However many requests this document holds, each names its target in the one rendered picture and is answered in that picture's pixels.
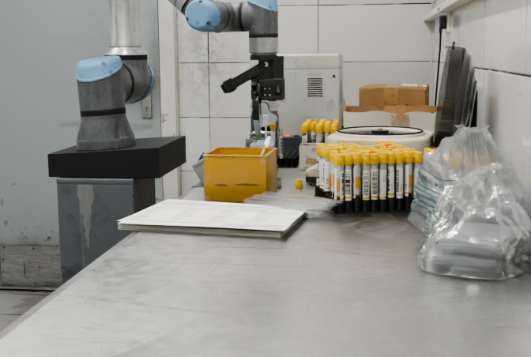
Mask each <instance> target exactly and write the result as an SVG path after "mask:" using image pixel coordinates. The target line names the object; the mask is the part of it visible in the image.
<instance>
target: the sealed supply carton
mask: <svg viewBox="0 0 531 357"><path fill-rule="evenodd" d="M363 105H368V106H374V107H377V108H378V109H379V110H380V111H382V110H384V108H385V106H396V105H406V106H411V107H420V106H427V105H429V85H413V84H373V85H365V86H363V87H361V88H359V106H363Z"/></svg>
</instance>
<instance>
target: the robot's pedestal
mask: <svg viewBox="0 0 531 357"><path fill-rule="evenodd" d="M56 183H57V195H58V229H59V246H60V264H61V281H62V285H63V284H64V283H65V282H66V281H68V280H69V279H71V278H72V277H73V276H75V275H76V274H78V273H79V272H80V271H81V270H82V269H84V268H85V267H87V266H88V265H90V264H91V263H92V262H94V261H95V260H96V259H97V258H98V257H100V256H101V255H103V254H104V253H106V252H107V251H108V250H110V248H112V247H113V246H115V245H116V244H117V243H119V242H120V241H122V240H123V239H124V238H125V237H126V236H128V235H129V234H131V233H132V232H133V231H131V230H119V229H118V228H119V226H118V223H119V222H121V221H117V220H121V219H123V218H126V217H128V216H131V215H133V214H135V213H137V212H140V211H142V210H144V209H146V208H148V207H151V206H153V205H155V204H156V191H155V179H154V178H71V177H60V178H57V179H56Z"/></svg>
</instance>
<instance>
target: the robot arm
mask: <svg viewBox="0 0 531 357"><path fill-rule="evenodd" d="M168 1H169V2H170V3H171V4H172V5H173V6H174V7H175V8H176V9H178V10H179V11H180V12H181V13H182V14H183V15H184V16H185V18H186V22H187V24H188V25H189V26H190V27H191V28H193V29H195V30H198V31H200V32H215V33H221V32H249V53H250V54H251V55H250V60H258V64H257V65H256V66H253V67H252V68H250V69H248V70H247V71H245V72H243V73H241V74H240V75H238V76H236V77H234V78H232V79H231V78H229V79H227V80H225V81H224V82H223V84H222V85H221V86H220V87H221V88H222V90H223V92H224V93H228V94H229V93H230V92H234V91H235V90H236V89H237V87H239V86H240V85H242V84H244V83H245V82H247V81H249V80H251V81H252V82H251V99H252V109H253V120H254V132H255V133H256V135H257V137H258V138H261V132H262V127H264V126H263V115H265V114H267V115H269V126H270V125H273V124H275V123H276V122H277V120H278V117H277V115H275V114H274V113H272V112H270V110H269V104H268V103H267V102H262V100H268V101H277V100H283V99H285V87H284V56H277V54H276V53H278V38H276V37H278V13H279V11H278V5H277V0H247V2H218V1H214V0H168ZM108 19H109V45H110V47H109V49H108V50H107V51H106V52H105V53H104V56H102V57H96V58H88V59H85V60H81V61H79V62H78V63H77V65H76V79H77V90H78V98H79V106H80V114H81V123H80V126H79V130H78V134H77V141H76V145H77V150H78V151H97V150H108V149H116V148H126V147H130V146H134V145H136V140H135V136H134V132H133V130H132V128H131V126H130V123H129V121H128V118H127V117H126V103H136V102H138V101H140V100H143V99H144V98H146V97H147V96H148V95H149V94H150V92H151V91H152V90H153V86H154V83H155V76H154V72H153V69H152V68H151V67H150V65H149V64H148V57H147V53H146V52H145V51H144V50H143V49H142V47H141V0H108ZM265 62H267V63H268V66H266V64H265Z"/></svg>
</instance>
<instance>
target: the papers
mask: <svg viewBox="0 0 531 357"><path fill-rule="evenodd" d="M298 210H301V209H297V210H294V209H290V208H287V209H284V208H278V207H270V206H262V205H252V204H240V203H227V202H214V201H188V200H173V199H167V200H166V201H162V202H160V203H158V204H155V205H153V206H151V207H148V208H146V209H144V210H142V211H140V212H137V213H135V214H133V215H131V216H128V217H126V218H123V219H121V220H117V221H121V222H119V223H118V226H119V228H118V229H119V230H131V231H159V232H174V233H188V234H203V235H230V236H245V237H259V238H274V239H280V238H281V237H282V236H283V235H284V234H286V233H287V232H288V231H289V230H290V229H291V228H292V227H294V226H295V225H296V224H297V223H298V222H299V221H300V220H301V219H302V218H303V214H304V213H305V212H302V211H298Z"/></svg>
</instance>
